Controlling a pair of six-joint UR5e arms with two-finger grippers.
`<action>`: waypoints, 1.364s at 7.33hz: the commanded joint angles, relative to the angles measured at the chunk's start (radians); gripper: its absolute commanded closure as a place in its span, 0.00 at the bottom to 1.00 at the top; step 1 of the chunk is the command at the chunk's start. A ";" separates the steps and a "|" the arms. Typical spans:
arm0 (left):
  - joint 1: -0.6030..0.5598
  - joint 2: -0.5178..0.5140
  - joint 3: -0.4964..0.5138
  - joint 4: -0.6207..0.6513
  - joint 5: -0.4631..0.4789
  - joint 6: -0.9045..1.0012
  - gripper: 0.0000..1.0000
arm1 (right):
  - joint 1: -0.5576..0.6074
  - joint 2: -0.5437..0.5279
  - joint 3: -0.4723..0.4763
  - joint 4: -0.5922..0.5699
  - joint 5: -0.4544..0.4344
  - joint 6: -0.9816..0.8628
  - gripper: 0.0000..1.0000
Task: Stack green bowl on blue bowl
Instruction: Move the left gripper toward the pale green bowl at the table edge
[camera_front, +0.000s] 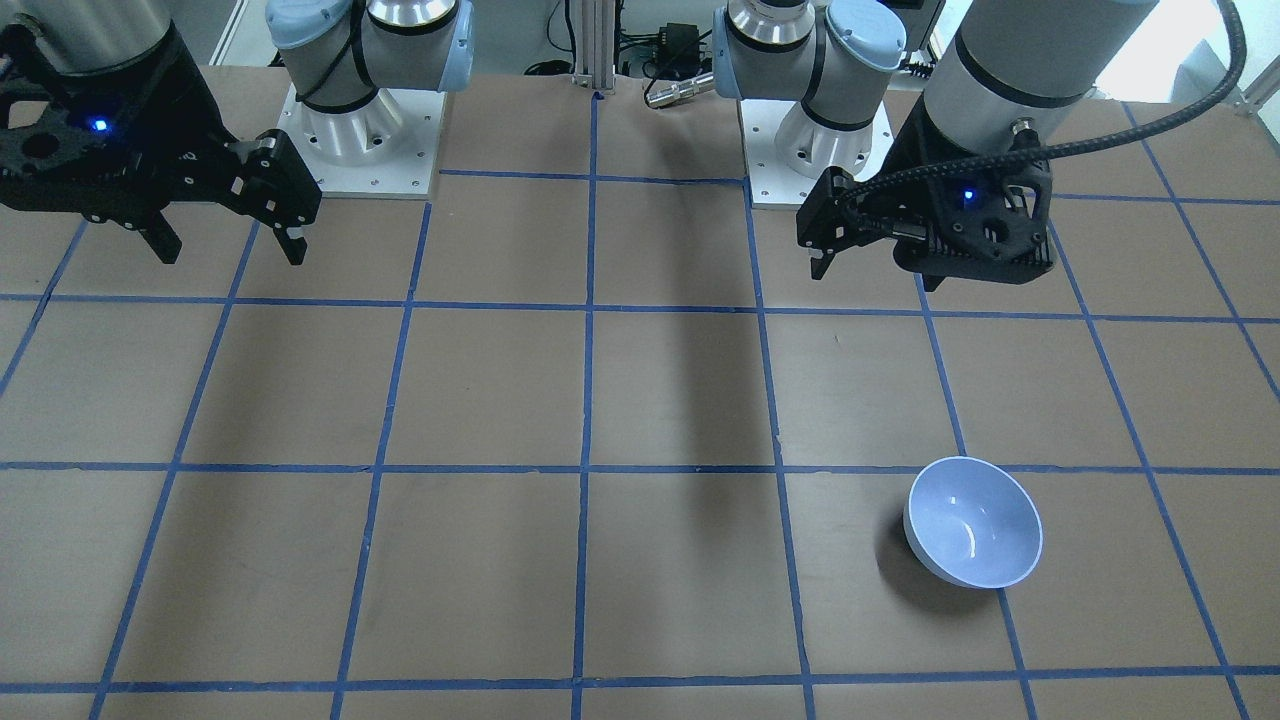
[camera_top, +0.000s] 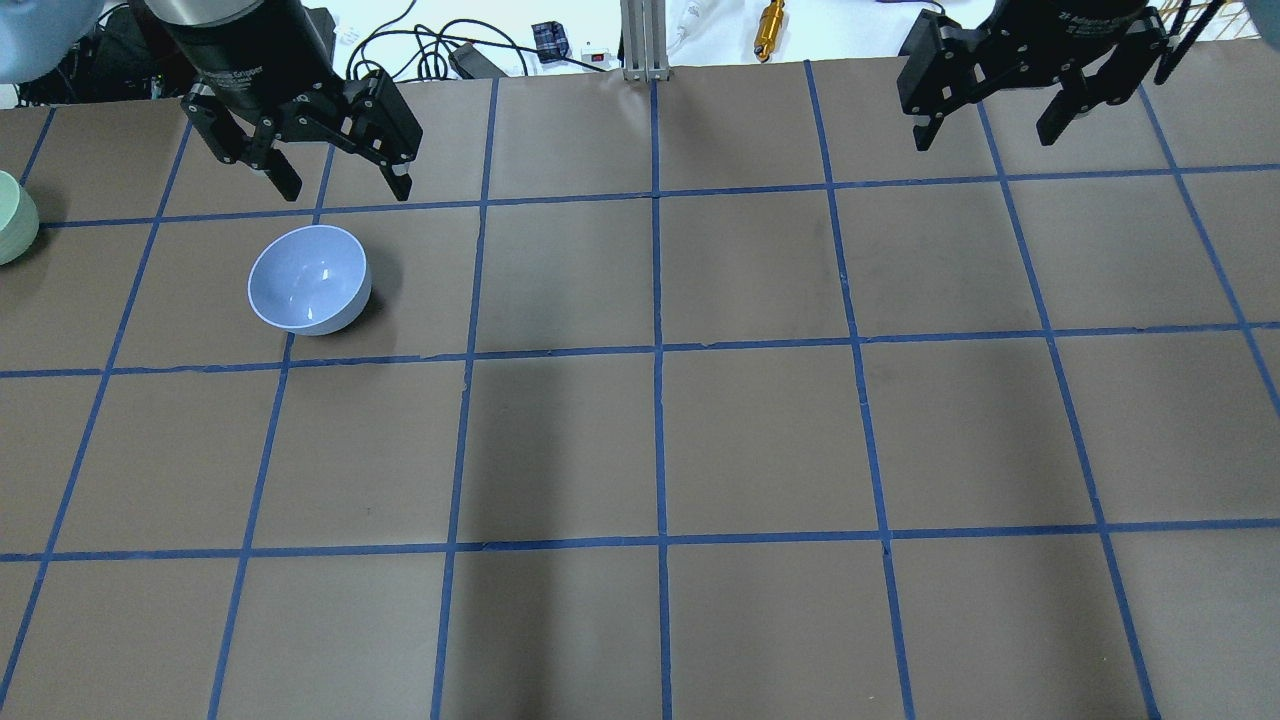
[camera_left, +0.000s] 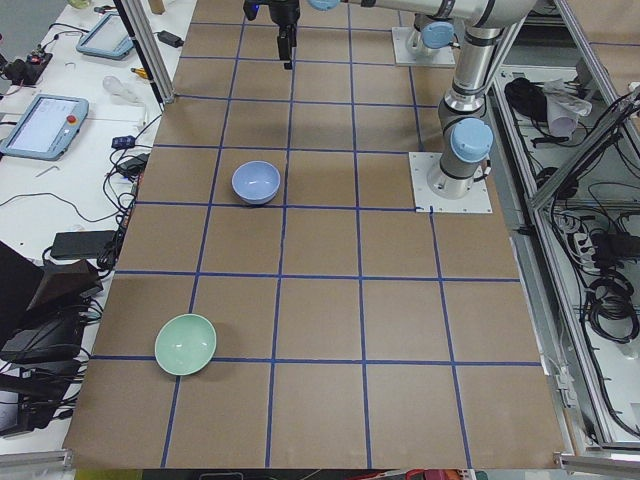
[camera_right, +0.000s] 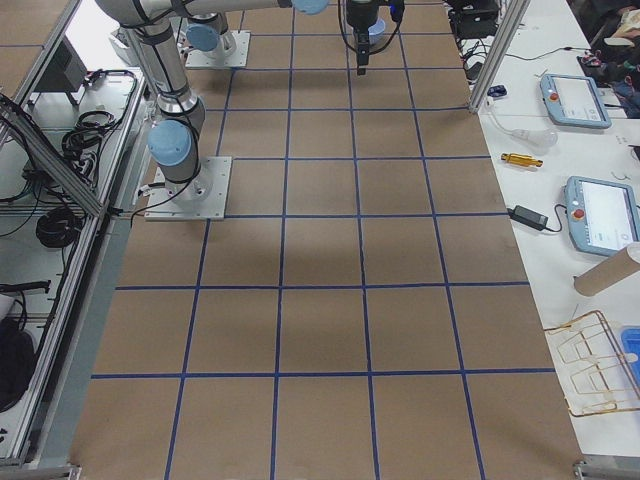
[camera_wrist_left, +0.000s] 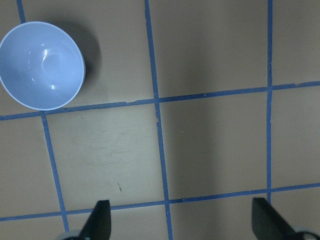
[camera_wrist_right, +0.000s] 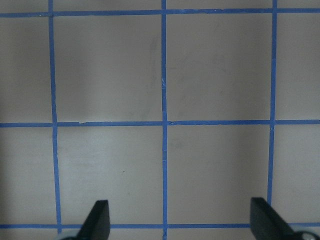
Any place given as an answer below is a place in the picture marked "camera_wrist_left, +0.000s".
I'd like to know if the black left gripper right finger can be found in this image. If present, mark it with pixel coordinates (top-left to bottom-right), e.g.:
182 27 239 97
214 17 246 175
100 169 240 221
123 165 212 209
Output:
251 197 320 240

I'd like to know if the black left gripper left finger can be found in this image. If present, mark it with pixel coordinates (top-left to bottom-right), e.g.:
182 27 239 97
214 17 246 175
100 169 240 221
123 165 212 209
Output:
78 200 111 240

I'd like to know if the light blue bowl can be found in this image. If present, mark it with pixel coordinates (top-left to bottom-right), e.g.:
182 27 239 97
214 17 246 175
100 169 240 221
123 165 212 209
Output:
0 21 86 111

